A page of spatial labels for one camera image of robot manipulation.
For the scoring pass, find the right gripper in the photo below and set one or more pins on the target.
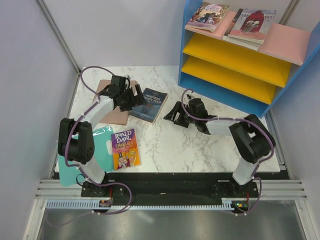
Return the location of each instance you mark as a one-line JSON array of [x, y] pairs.
[[178, 108]]

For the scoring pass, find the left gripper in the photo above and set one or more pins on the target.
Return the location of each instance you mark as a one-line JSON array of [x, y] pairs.
[[138, 99]]

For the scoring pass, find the A Tale of Two Cities book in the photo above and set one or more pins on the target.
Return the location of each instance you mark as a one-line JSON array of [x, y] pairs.
[[244, 43]]

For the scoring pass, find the pink red Shakespeare story book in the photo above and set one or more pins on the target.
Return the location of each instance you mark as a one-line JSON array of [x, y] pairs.
[[253, 25]]

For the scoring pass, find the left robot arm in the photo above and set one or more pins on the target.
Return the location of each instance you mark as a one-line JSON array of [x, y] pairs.
[[75, 138]]

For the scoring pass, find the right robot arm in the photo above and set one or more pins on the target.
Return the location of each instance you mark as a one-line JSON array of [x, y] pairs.
[[254, 142]]

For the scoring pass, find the Nineteen Eighty-Four book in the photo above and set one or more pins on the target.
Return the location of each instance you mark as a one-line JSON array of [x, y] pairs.
[[154, 103]]

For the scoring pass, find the teal plastic file folder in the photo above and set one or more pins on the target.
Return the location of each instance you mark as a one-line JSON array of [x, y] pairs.
[[102, 138]]

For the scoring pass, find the Roald Dahl Charlie book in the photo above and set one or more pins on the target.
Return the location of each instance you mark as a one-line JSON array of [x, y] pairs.
[[125, 151]]

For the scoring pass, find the blue shelf unit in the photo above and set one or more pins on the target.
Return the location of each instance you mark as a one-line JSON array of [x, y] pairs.
[[248, 80]]

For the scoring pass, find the purple illustrated book on shelf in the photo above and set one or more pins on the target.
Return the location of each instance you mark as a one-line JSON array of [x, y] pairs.
[[208, 16]]

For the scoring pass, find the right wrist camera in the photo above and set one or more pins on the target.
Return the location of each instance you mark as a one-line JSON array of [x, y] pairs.
[[190, 95]]

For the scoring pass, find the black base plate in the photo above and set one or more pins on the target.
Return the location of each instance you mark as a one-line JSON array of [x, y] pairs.
[[170, 189]]

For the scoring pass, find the aluminium frame rail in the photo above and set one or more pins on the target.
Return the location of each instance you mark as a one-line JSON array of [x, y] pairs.
[[57, 33]]

